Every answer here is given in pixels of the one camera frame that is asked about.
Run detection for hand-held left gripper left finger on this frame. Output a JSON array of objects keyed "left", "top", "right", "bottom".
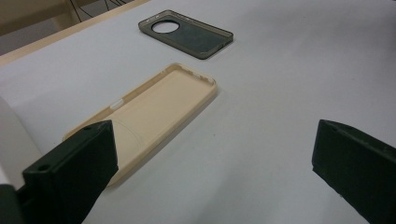
[{"left": 18, "top": 119, "right": 120, "bottom": 224}]

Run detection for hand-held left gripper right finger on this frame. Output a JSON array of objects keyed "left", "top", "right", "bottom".
[{"left": 311, "top": 119, "right": 396, "bottom": 224}]

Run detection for beige phone case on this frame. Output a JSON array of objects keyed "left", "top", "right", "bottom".
[{"left": 62, "top": 63, "right": 219, "bottom": 188}]

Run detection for grey phone stand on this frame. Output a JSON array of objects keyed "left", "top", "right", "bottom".
[{"left": 137, "top": 9, "right": 234, "bottom": 61}]

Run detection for light wooden table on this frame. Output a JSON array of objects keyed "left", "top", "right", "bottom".
[{"left": 0, "top": 0, "right": 152, "bottom": 67}]

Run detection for black floor cables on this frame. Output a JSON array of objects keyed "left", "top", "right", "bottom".
[{"left": 68, "top": 0, "right": 135, "bottom": 23}]

